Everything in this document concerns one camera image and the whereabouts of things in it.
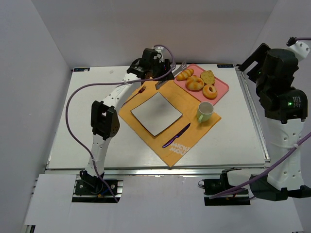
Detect sliced brown bread piece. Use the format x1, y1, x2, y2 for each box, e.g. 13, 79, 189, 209
200, 70, 215, 85

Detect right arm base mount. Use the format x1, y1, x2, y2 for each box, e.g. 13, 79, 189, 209
198, 168, 252, 206

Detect light green mug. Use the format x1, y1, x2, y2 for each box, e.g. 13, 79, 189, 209
196, 101, 214, 123

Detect orange placemat cloth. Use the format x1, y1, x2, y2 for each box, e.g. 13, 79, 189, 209
105, 81, 221, 168

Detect pink tray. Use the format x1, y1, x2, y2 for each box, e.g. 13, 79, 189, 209
174, 77, 229, 105

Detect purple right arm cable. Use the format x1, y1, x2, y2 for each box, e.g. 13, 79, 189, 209
209, 36, 311, 200

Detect purple knife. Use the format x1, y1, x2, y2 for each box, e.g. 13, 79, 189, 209
162, 123, 191, 148

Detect blue table label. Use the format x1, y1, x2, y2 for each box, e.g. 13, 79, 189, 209
217, 64, 234, 68
73, 67, 90, 72

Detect left blue table label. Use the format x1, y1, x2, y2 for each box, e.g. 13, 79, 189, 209
73, 67, 90, 72

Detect metal tongs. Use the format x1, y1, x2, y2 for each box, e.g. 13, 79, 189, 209
155, 61, 187, 90

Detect sugared orange donut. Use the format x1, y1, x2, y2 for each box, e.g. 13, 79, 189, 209
202, 84, 218, 100

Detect right blue table label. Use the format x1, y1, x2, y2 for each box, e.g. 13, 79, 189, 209
217, 64, 234, 68

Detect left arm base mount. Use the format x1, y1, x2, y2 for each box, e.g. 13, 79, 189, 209
71, 170, 123, 203

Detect long striped bread roll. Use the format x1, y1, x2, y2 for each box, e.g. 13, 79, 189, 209
176, 68, 194, 81

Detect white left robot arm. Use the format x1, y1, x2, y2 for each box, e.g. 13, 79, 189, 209
80, 45, 174, 180

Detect round knotted bread bun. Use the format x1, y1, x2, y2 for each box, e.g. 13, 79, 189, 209
185, 75, 205, 91

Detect white square plate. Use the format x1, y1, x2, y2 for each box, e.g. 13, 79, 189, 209
131, 92, 183, 136

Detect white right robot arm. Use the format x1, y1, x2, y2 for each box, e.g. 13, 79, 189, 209
239, 37, 311, 201

